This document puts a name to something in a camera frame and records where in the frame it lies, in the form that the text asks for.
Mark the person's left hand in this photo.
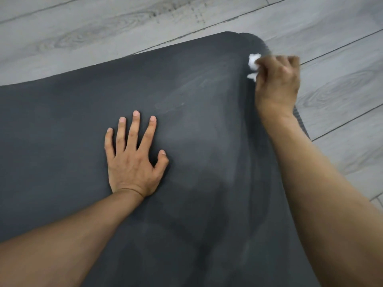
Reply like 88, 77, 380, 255
104, 110, 170, 199

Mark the person's right hand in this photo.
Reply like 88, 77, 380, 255
254, 55, 301, 123

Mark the white tissue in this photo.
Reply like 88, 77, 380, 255
247, 53, 262, 83

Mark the dark grey yoga mat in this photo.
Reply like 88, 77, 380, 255
0, 31, 322, 287

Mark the person's right forearm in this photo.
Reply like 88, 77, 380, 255
262, 113, 383, 287

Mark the person's left forearm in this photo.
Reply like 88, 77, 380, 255
0, 188, 145, 287

